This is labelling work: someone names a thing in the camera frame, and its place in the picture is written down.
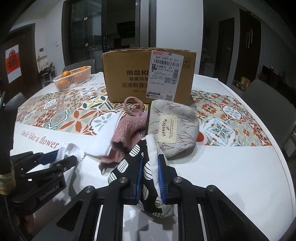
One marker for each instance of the white plastic basket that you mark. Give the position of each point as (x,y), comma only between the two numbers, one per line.
(76,78)

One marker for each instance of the grey chair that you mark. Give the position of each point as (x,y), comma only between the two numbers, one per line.
(83,63)
(266,102)
(15,98)

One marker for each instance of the black white patterned pouch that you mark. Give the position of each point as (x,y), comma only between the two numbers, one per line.
(129,160)

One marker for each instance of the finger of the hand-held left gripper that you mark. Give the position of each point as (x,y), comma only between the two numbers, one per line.
(49,157)
(62,163)

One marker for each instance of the dark interior door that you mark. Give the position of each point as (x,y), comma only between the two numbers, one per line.
(225,46)

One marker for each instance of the black range hood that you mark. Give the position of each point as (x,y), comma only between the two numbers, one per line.
(121,29)

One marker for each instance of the red wall poster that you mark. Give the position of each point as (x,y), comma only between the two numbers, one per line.
(13,62)

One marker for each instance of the pink towel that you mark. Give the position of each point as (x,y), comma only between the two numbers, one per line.
(127,132)

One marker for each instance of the yellow snack bags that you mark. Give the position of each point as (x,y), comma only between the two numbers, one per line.
(244,81)

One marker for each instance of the glass sliding door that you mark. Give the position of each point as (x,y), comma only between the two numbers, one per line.
(87,34)

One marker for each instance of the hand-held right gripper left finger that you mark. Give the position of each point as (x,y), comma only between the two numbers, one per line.
(138,180)

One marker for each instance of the dark tv console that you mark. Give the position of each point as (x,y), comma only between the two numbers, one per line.
(277,78)

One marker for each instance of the grey fabric pouch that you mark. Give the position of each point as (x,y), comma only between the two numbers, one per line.
(182,125)

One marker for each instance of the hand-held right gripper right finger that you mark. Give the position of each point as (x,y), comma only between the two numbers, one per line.
(161,183)

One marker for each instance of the orange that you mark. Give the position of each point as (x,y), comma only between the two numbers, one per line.
(62,84)
(66,73)

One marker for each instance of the white intercom panel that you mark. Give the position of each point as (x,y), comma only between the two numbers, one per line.
(42,52)

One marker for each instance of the person's left hand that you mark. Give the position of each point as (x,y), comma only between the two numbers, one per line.
(26,220)

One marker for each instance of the thin white cloth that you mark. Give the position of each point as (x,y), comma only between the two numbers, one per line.
(101,139)

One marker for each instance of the shoe rack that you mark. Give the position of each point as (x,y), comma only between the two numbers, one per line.
(47,71)

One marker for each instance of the brown door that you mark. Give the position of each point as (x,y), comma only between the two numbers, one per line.
(27,58)

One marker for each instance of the dark wooden cabinet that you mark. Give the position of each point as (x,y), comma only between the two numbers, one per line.
(248,46)

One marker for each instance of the cardboard box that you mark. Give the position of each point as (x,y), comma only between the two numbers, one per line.
(124,81)

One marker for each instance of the pink hair band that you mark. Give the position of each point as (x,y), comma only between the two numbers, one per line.
(133,110)

